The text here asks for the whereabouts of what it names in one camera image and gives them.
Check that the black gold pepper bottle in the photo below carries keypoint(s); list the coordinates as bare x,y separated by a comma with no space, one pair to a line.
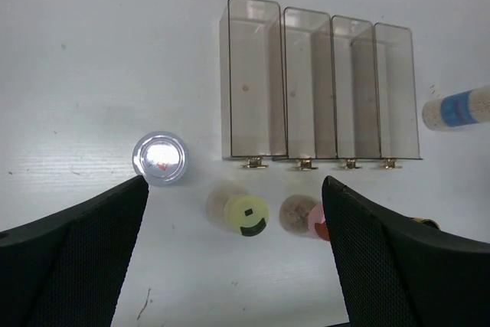
427,222

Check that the yellow-lid spice bottle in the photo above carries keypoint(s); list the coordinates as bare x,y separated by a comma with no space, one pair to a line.
232,208

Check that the clear-lid red spice jar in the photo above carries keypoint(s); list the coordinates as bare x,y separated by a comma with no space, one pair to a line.
161,158

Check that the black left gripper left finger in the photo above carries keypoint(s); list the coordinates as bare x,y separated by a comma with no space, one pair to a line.
67,269

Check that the pink-lid spice bottle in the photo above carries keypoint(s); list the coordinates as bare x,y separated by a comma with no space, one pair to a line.
303,216

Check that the blue-label white spice bottle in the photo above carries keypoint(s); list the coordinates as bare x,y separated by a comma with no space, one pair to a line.
457,110

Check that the clear organizer bin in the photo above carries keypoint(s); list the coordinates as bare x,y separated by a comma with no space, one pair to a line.
397,103
252,87
356,104
309,88

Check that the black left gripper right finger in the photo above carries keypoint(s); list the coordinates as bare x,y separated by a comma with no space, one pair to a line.
397,271

